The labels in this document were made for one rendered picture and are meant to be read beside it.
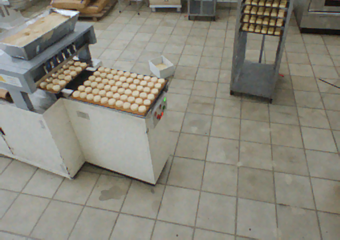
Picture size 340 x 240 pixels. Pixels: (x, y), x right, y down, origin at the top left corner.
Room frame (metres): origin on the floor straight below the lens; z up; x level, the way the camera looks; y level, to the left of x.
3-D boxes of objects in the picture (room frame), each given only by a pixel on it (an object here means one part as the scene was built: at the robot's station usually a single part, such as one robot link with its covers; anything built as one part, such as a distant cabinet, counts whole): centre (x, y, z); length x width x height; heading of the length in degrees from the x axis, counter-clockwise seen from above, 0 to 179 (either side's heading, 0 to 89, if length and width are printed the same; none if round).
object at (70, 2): (5.02, 1.97, 0.32); 0.72 x 0.42 x 0.17; 81
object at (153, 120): (1.44, 0.17, 0.77); 0.24 x 0.04 x 0.14; 158
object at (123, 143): (1.58, 0.51, 0.45); 0.70 x 0.34 x 0.90; 68
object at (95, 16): (5.23, 1.92, 0.06); 1.20 x 0.80 x 0.11; 79
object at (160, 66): (3.00, 0.25, 0.08); 0.30 x 0.22 x 0.16; 32
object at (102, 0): (5.18, 1.63, 0.19); 0.72 x 0.42 x 0.15; 171
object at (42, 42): (1.77, 0.98, 1.25); 0.56 x 0.29 x 0.14; 158
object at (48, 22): (1.77, 0.98, 1.28); 0.54 x 0.27 x 0.06; 158
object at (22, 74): (1.77, 0.98, 1.01); 0.72 x 0.33 x 0.34; 158
